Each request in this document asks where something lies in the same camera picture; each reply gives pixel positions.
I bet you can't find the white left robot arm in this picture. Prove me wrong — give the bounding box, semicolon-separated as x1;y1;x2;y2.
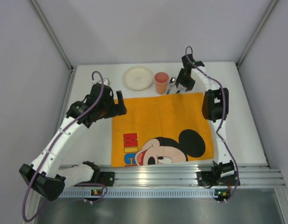
19;83;127;201

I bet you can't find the aluminium frame post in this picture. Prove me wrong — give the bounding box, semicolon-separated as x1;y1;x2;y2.
236;0;280;69
28;0;73;70

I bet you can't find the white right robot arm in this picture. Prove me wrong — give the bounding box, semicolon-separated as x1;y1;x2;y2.
176;53;240;189

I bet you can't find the spoon with teal handle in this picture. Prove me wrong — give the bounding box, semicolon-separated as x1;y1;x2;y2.
166;77;176;94

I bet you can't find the pink plastic cup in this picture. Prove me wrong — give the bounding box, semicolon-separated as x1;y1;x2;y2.
154;72;169;95

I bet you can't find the right aluminium frame post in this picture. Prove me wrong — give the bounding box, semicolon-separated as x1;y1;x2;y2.
236;0;280;69

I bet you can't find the orange Mickey Mouse placemat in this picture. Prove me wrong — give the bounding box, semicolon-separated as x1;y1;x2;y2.
111;92;215;167

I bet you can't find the aluminium mounting rail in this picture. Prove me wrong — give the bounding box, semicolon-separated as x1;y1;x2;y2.
101;164;285;188

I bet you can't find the left aluminium frame post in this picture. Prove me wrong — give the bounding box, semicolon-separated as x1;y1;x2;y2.
28;0;73;70

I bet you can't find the cream round plate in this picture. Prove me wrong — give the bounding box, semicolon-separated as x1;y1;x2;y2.
122;66;154;91

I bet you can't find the perforated metal cable tray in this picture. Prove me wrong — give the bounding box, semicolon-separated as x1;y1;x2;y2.
59;188;230;198

